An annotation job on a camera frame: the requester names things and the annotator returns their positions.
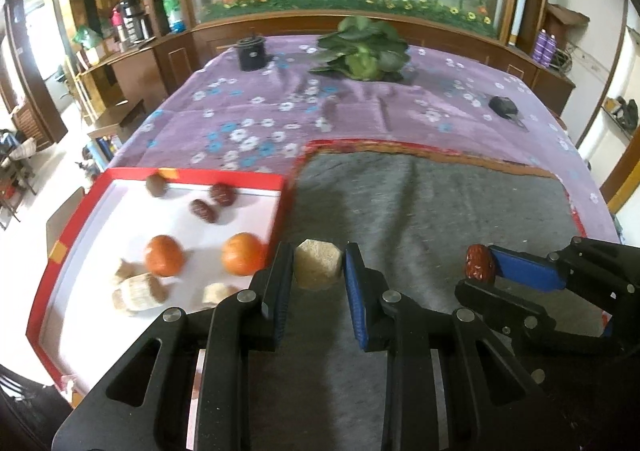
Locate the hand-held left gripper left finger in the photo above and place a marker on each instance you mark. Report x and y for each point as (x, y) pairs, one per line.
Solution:
(282, 301)

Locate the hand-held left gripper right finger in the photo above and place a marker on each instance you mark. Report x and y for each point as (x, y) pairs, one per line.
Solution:
(356, 296)

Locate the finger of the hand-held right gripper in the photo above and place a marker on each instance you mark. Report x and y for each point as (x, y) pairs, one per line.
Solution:
(525, 271)
(500, 303)

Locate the red date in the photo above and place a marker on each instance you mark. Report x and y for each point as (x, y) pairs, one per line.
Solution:
(204, 211)
(480, 263)
(221, 193)

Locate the orange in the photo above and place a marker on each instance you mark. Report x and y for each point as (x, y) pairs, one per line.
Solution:
(243, 254)
(165, 256)

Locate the red cardboard box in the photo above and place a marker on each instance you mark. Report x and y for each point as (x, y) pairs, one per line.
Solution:
(100, 231)

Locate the grey felt mat red edge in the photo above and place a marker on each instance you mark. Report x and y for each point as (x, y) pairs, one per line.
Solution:
(425, 211)

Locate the black pouch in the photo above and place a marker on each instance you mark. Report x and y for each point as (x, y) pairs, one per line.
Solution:
(504, 106)

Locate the purple floral blanket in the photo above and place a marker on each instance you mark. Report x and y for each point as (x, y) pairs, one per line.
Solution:
(350, 111)

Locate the purple spray bottle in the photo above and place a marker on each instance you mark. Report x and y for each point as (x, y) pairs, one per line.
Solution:
(539, 47)
(550, 51)

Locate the green leafy vegetable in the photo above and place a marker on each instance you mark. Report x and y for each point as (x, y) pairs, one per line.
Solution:
(360, 51)

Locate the wooden stool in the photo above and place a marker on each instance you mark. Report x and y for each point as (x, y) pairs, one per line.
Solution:
(117, 118)

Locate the black jar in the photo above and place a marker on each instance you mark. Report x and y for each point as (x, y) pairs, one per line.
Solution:
(251, 53)

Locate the wooden aquarium cabinet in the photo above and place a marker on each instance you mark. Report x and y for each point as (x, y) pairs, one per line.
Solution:
(210, 43)

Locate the teal water bottle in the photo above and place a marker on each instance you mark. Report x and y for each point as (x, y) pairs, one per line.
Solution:
(175, 13)

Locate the black thermos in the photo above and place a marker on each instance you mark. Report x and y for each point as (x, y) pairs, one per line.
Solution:
(135, 21)

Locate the pink bottle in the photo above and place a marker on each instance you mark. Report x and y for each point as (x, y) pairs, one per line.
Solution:
(117, 26)

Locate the green plastic bag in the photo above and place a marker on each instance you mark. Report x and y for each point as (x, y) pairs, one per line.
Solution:
(88, 38)

